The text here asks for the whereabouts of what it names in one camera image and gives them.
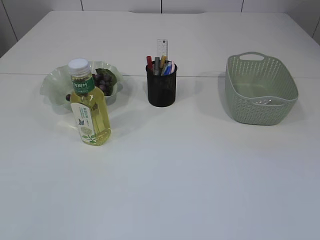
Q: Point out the clear plastic ruler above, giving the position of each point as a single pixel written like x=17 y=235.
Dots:
x=162 y=47

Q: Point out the red glitter glue pen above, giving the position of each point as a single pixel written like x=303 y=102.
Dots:
x=149 y=63

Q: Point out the clear plastic sheet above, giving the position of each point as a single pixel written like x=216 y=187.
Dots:
x=263 y=101

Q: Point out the gold glitter glue pen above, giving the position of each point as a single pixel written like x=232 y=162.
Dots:
x=163 y=61

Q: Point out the pink scissors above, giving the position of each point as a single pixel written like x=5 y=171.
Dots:
x=172 y=67

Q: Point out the purple artificial grape bunch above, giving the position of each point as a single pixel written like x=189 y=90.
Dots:
x=102 y=81

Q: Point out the green woven plastic basket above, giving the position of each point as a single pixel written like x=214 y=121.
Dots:
x=259 y=92

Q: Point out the blue scissors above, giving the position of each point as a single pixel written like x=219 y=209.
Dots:
x=167 y=69

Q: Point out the black mesh pen holder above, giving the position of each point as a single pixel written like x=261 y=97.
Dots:
x=161 y=89

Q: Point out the yellow tea drink bottle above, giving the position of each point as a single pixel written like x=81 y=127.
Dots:
x=92 y=120

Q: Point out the silver blue glitter pen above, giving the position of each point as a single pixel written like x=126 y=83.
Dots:
x=157 y=66

